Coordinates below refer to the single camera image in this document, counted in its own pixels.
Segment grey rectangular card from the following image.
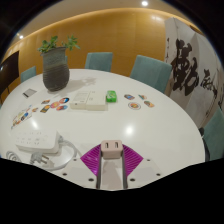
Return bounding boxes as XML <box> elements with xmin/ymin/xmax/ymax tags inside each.
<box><xmin>22</xmin><ymin>88</ymin><xmax>38</xmax><ymax>99</ymax></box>

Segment white flat box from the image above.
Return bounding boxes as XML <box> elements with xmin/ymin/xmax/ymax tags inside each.
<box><xmin>69</xmin><ymin>90</ymin><xmax>108</xmax><ymax>112</ymax></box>

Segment small pinkish-white charger block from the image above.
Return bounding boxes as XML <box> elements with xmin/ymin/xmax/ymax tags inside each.
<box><xmin>100</xmin><ymin>139</ymin><xmax>124</xmax><ymax>160</ymax></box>

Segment green plant in grey pot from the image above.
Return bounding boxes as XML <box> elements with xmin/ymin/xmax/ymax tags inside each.
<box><xmin>37</xmin><ymin>34</ymin><xmax>81</xmax><ymax>92</ymax></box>

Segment white calligraphy folding screen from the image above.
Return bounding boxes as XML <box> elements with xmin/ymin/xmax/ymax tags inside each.
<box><xmin>163</xmin><ymin>17</ymin><xmax>224</xmax><ymax>129</ymax></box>

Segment white sheet of stickers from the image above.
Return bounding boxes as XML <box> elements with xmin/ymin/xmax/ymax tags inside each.
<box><xmin>10</xmin><ymin>104</ymin><xmax>34</xmax><ymax>129</ymax></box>

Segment grey-white power strip cable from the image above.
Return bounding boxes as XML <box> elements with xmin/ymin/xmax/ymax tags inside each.
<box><xmin>4</xmin><ymin>136</ymin><xmax>83</xmax><ymax>172</ymax></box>

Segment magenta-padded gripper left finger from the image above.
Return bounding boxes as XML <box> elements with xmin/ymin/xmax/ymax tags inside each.
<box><xmin>61</xmin><ymin>143</ymin><xmax>103</xmax><ymax>191</ymax></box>

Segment white-rimmed round sticker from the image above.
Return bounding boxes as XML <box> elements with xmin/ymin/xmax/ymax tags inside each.
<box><xmin>128</xmin><ymin>101</ymin><xmax>142</xmax><ymax>111</ymax></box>

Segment small green packet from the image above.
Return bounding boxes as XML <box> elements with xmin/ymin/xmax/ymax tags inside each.
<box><xmin>105</xmin><ymin>90</ymin><xmax>118</xmax><ymax>104</ymax></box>

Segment black wall screen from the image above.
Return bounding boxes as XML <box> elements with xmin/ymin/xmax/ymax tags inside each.
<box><xmin>0</xmin><ymin>50</ymin><xmax>20</xmax><ymax>96</ymax></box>

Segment teal chairs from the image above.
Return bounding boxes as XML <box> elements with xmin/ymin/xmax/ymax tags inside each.
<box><xmin>20</xmin><ymin>51</ymin><xmax>224</xmax><ymax>163</ymax></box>

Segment white power strip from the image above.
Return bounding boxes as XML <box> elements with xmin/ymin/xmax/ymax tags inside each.
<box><xmin>13</xmin><ymin>129</ymin><xmax>64</xmax><ymax>155</ymax></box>

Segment blue-edged oval sticker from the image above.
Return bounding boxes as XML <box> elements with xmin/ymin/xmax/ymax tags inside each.
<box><xmin>123</xmin><ymin>93</ymin><xmax>136</xmax><ymax>101</ymax></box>

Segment ceiling spot lights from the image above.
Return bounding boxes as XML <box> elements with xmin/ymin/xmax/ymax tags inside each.
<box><xmin>17</xmin><ymin>0</ymin><xmax>149</xmax><ymax>40</ymax></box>

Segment orange oval sticker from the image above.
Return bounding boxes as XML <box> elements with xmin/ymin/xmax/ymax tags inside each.
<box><xmin>55</xmin><ymin>104</ymin><xmax>69</xmax><ymax>112</ymax></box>

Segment dark shield-shaped sticker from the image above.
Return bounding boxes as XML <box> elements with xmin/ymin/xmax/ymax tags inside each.
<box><xmin>39</xmin><ymin>104</ymin><xmax>51</xmax><ymax>114</ymax></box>

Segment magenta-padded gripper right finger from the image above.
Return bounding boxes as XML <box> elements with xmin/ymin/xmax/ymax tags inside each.
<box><xmin>121</xmin><ymin>143</ymin><xmax>164</xmax><ymax>190</ymax></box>

